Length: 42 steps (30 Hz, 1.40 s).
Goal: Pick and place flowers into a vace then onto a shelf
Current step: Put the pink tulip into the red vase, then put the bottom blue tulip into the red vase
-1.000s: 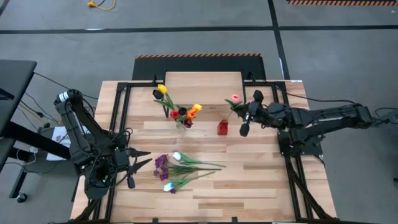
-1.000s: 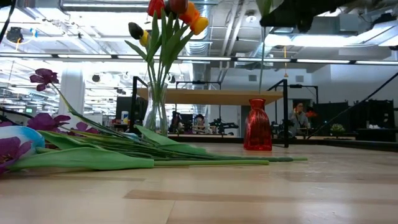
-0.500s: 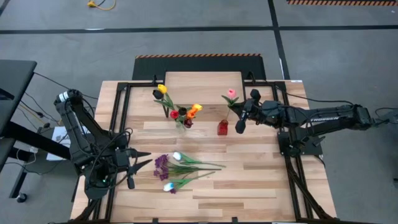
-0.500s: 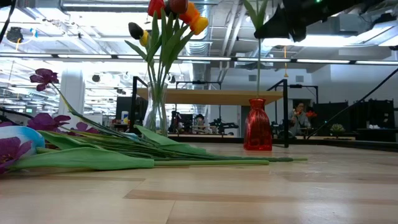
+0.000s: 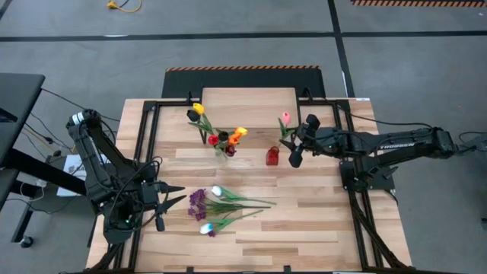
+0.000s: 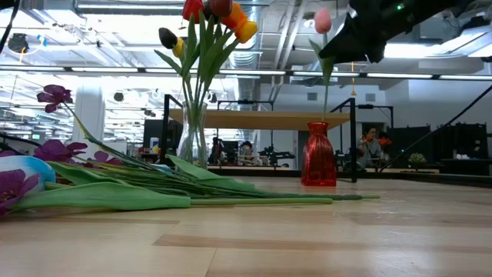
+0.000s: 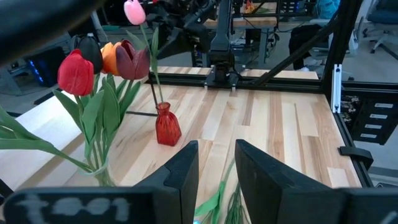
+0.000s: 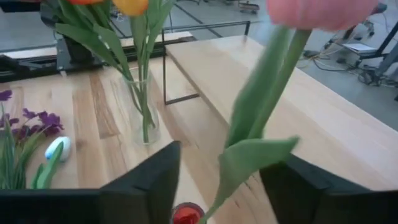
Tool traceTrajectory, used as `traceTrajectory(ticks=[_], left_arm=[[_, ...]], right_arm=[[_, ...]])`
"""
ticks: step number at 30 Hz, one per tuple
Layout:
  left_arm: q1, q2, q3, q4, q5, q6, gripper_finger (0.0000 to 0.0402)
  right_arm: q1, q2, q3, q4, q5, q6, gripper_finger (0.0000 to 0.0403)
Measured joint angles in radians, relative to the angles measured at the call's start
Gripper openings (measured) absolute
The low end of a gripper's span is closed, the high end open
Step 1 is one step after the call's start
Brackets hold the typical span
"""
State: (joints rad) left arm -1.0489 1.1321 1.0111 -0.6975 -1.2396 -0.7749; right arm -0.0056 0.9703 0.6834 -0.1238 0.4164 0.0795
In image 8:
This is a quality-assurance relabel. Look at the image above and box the purple flower bunch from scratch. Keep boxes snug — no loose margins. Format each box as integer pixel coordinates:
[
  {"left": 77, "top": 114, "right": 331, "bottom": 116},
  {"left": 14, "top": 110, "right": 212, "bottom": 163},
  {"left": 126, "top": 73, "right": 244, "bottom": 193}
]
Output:
[{"left": 0, "top": 90, "right": 65, "bottom": 190}]

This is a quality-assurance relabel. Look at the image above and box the white and blue tulip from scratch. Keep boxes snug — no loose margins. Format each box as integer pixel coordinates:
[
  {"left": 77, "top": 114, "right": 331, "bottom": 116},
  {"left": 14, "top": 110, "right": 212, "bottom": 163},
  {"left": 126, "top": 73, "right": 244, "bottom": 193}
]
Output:
[{"left": 30, "top": 136, "right": 72, "bottom": 190}]

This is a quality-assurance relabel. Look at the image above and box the orange tulip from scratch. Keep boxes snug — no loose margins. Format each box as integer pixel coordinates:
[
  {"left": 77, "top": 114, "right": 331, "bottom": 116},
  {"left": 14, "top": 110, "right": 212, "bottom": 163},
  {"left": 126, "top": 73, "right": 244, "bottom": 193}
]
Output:
[{"left": 54, "top": 0, "right": 156, "bottom": 128}]

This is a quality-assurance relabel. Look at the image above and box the wooden shelf with black legs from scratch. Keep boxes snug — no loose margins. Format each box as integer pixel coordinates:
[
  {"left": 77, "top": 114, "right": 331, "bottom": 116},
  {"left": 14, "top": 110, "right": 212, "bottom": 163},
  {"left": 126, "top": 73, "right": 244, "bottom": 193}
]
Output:
[{"left": 160, "top": 20, "right": 398, "bottom": 191}]

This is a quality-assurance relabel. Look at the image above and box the pink tulip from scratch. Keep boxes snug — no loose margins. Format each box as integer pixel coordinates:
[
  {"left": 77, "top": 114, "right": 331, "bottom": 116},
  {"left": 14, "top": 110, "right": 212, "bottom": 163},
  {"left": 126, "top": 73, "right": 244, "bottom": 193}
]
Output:
[{"left": 198, "top": 0, "right": 379, "bottom": 224}]

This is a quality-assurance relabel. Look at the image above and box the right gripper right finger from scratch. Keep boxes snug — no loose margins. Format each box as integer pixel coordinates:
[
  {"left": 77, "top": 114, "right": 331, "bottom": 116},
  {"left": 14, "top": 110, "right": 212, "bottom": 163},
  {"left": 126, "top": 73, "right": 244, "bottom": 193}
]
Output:
[{"left": 260, "top": 155, "right": 398, "bottom": 224}]

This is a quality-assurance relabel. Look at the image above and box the black aluminium rig frame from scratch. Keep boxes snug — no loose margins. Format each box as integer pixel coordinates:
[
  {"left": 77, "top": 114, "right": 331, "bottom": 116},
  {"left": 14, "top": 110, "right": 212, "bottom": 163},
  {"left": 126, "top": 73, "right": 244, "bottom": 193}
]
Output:
[{"left": 0, "top": 30, "right": 200, "bottom": 83}]

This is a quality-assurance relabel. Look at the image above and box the black metal floor stand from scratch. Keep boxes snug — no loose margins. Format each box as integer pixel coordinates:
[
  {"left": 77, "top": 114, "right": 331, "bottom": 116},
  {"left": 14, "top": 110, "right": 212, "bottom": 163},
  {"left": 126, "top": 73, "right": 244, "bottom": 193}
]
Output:
[{"left": 323, "top": 2, "right": 398, "bottom": 102}]

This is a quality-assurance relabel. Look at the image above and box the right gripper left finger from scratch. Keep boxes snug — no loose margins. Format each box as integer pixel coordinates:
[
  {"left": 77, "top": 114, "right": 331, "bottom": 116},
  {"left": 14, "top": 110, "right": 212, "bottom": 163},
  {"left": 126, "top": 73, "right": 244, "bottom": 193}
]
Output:
[{"left": 0, "top": 141, "right": 182, "bottom": 224}]

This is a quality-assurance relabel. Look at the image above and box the red wheeled floor dolly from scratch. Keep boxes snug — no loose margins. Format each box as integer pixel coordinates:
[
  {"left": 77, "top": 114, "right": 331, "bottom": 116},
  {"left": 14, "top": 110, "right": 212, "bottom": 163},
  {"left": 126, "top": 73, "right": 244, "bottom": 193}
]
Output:
[{"left": 238, "top": 0, "right": 261, "bottom": 15}]

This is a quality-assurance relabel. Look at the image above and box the red glass vase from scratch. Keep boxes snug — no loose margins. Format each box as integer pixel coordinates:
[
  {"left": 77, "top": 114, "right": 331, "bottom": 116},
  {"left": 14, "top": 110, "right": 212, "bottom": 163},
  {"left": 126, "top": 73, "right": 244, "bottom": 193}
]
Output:
[{"left": 170, "top": 202, "right": 206, "bottom": 224}]

